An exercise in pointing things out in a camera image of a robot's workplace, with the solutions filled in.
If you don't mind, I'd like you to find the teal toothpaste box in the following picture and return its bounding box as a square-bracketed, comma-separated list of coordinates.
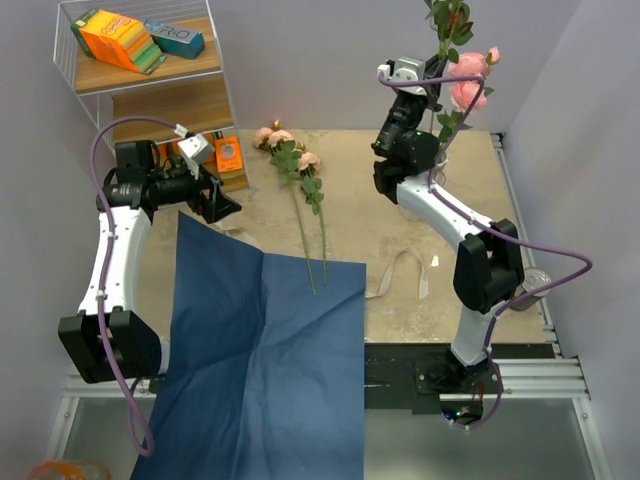
[144, 19, 205, 60]

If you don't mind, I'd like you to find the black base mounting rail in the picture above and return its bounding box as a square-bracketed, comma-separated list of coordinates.
[64, 341, 591, 419]

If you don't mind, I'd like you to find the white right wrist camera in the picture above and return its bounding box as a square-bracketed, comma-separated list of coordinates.
[377, 56, 427, 99]

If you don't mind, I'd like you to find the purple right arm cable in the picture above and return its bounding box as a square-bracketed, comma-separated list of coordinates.
[375, 69, 594, 431]

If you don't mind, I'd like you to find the yellow orange sponge pack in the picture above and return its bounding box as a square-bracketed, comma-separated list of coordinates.
[152, 141, 184, 169]

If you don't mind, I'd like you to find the blue wrapping paper sheet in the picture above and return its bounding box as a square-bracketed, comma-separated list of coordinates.
[132, 216, 366, 479]

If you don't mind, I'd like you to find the peach rose stem short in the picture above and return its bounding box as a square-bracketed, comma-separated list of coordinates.
[295, 142, 328, 284]

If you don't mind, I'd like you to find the orange box on lower shelf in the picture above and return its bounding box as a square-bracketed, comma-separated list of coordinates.
[214, 136, 244, 174]

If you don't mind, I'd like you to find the orange plastic bag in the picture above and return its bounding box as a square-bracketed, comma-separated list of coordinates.
[27, 459, 112, 480]

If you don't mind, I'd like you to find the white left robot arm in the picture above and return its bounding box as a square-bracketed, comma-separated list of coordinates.
[58, 134, 241, 384]

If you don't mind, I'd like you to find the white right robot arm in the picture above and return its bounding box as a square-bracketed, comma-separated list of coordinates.
[371, 56, 524, 393]

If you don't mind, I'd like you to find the white wire wooden shelf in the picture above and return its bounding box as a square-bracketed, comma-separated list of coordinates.
[52, 0, 251, 194]

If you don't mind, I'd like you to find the peach rose stem long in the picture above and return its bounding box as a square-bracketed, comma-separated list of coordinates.
[251, 119, 319, 297]

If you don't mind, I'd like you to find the metal tin can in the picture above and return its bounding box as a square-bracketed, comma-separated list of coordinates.
[511, 267, 551, 312]

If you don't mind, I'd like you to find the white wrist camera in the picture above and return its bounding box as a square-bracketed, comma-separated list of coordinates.
[377, 56, 427, 99]
[174, 124, 215, 180]

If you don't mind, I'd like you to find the pink rose stem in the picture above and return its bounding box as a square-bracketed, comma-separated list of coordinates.
[425, 1, 473, 133]
[437, 46, 501, 145]

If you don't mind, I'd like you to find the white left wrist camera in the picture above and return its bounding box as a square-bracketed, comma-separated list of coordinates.
[174, 124, 215, 180]

